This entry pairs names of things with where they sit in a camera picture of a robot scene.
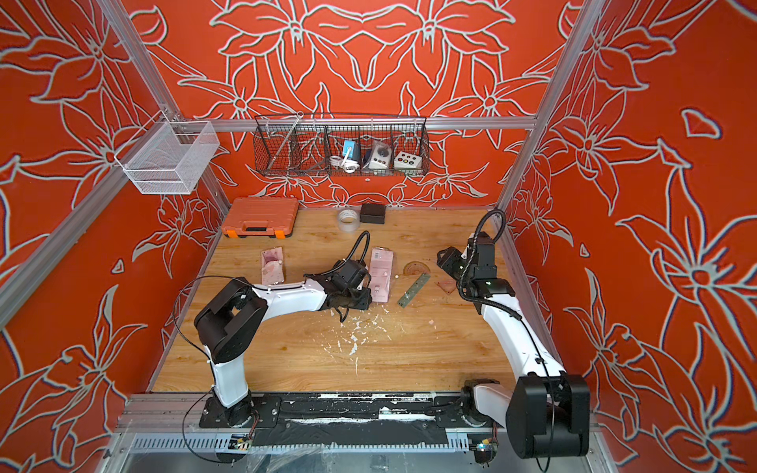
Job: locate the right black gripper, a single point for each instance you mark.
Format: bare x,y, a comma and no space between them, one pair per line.
449,259

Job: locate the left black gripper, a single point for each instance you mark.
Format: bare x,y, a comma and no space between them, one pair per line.
366,300

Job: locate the clear triangle ruler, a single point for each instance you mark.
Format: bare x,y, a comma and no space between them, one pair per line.
449,286

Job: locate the pink ruler set pouch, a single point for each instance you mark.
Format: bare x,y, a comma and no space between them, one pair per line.
381,272

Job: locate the clear protractor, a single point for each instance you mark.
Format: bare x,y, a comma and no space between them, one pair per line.
416,268

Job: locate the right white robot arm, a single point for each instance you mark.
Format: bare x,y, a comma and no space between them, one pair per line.
547,414

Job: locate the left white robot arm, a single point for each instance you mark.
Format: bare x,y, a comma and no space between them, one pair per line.
227,325

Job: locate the clear tape roll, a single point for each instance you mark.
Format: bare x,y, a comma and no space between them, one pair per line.
348,220

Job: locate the small black box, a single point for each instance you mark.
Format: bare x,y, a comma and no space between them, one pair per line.
373,213

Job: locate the pink banknote bundle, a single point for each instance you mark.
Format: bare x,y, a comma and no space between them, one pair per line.
272,266

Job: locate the orange plastic tool case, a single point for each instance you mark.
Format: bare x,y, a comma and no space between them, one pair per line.
272,217

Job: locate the white button box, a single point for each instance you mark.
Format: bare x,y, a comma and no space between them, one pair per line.
404,161

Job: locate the blue small box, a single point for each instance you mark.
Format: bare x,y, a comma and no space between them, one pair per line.
349,150

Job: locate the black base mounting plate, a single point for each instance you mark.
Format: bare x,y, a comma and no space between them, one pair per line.
445,409

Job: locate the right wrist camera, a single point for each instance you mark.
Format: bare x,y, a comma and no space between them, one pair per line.
481,254

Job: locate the black wire wall basket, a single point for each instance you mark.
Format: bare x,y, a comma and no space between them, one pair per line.
310,145

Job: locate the clear plastic wall bin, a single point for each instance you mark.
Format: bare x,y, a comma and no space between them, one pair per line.
170,159

